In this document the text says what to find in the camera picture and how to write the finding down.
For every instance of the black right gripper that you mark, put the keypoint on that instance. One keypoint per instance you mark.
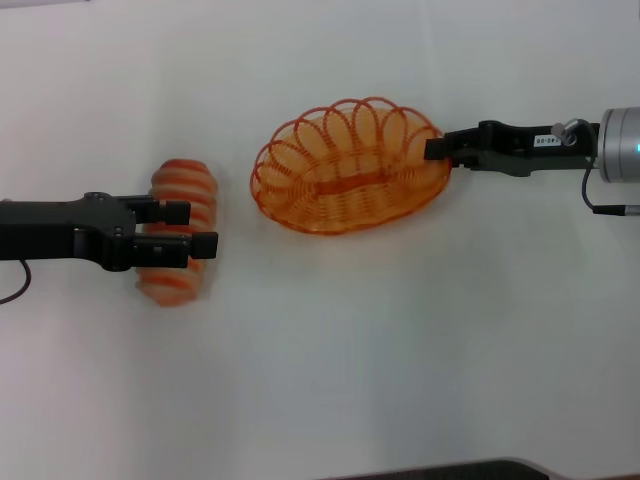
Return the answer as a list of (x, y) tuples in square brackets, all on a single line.
[(515, 150)]

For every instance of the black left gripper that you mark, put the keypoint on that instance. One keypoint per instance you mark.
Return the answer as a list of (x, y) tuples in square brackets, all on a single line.
[(55, 230)]

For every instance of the orange striped bread toy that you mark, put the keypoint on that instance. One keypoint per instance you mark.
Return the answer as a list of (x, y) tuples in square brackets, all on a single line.
[(185, 179)]

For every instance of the orange wicker basket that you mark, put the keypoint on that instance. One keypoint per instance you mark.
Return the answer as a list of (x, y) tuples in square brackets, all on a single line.
[(350, 200)]

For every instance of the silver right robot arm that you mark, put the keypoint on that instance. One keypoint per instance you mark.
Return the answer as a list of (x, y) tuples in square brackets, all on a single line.
[(620, 145)]

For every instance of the silver right wrist plug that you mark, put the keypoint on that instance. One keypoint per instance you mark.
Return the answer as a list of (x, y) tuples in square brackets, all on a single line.
[(565, 131)]

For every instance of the dark robot torso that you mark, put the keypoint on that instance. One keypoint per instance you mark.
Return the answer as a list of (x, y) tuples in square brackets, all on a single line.
[(450, 472)]

